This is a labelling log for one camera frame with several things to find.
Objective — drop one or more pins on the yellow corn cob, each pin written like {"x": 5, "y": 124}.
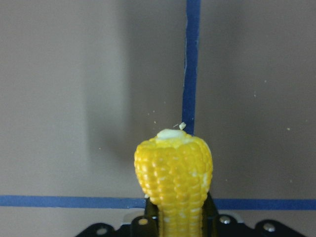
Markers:
{"x": 174, "y": 170}

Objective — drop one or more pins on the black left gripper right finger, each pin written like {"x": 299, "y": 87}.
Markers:
{"x": 209, "y": 215}

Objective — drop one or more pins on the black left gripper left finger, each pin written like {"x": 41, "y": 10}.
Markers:
{"x": 151, "y": 212}

